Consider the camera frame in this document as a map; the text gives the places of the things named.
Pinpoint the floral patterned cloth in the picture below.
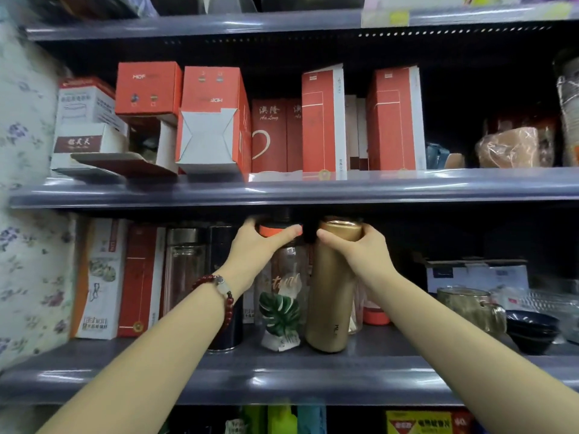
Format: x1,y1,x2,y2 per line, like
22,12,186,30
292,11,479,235
0,6,78,371

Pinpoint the grey metal shelf board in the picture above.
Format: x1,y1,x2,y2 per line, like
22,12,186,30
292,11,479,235
8,167,579,210
0,332,579,407
25,3,579,42

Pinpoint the person's left forearm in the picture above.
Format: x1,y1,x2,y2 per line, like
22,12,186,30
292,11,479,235
38,270,255,434

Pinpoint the yellow price label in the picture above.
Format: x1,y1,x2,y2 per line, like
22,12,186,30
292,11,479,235
361,8,411,28

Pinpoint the teal plastic item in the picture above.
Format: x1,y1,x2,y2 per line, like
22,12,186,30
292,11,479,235
297,404,327,434

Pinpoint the silver lid glass bottle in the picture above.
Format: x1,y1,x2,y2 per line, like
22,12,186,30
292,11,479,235
162,228,209,314

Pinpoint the stack of dark blue bowls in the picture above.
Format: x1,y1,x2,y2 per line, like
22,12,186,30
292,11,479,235
504,310,562,357

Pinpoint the tall red white box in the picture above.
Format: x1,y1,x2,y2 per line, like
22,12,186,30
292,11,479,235
117,223,166,338

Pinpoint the gold thermos bottle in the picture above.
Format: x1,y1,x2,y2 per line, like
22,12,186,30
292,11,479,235
303,219,364,354

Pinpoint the black thermos bottle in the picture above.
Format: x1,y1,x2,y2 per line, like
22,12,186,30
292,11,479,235
206,223,245,354

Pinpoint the dark blue ceramic cup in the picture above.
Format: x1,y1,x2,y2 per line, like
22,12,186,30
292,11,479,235
425,142,451,170

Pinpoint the green plastic item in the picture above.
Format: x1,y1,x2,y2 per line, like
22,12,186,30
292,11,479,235
266,404,299,434

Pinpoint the leaf print glass bottle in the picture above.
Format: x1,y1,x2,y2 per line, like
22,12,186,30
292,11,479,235
254,223,313,353

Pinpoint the tall orange white box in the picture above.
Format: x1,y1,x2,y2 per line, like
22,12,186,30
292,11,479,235
301,63,348,181
366,65,428,172

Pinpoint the white shelf label strip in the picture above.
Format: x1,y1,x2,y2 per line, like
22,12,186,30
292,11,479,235
248,171,304,183

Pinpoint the large orange cup box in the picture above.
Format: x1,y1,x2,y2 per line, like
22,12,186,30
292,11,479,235
175,66,252,178

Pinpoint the person's left hand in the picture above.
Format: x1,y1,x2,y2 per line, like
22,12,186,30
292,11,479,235
216,216,303,292

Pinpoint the white box with red top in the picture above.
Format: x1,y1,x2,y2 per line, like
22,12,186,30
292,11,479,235
57,76,130,137

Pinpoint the open white cardboard box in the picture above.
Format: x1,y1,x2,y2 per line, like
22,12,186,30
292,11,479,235
71,115,180,180

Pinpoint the white box with brown label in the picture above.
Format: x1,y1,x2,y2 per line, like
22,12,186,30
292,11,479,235
49,123,131,178

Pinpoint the yellow packet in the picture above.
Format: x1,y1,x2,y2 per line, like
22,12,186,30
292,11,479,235
385,410,454,434

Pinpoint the red bead bracelet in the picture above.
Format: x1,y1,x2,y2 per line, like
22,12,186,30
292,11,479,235
192,275,235,333

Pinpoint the amber glass mug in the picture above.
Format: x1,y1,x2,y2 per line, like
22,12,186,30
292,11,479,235
436,286,508,336

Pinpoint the small orange cup box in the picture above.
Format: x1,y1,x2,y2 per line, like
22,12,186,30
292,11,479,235
115,61,183,128

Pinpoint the wrapped stack of cups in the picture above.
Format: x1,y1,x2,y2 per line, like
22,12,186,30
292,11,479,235
553,48,579,168

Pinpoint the white orange lunchbox carton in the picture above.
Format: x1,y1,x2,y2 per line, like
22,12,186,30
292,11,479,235
70,219,130,341

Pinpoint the red packet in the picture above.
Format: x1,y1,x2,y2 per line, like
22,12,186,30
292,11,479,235
452,410,476,434

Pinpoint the person's right hand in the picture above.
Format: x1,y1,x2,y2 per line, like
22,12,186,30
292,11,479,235
317,223,401,286

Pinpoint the white box with black lid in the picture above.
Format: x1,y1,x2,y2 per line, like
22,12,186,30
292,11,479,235
413,253,530,295

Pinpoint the person's right forearm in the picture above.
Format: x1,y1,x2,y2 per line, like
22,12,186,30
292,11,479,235
362,269,579,434

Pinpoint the orange base glass bottle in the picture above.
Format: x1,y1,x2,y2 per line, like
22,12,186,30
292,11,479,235
348,279,392,336

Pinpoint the dark red mug box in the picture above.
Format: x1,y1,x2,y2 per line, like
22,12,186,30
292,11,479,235
286,99,304,173
251,99,288,173

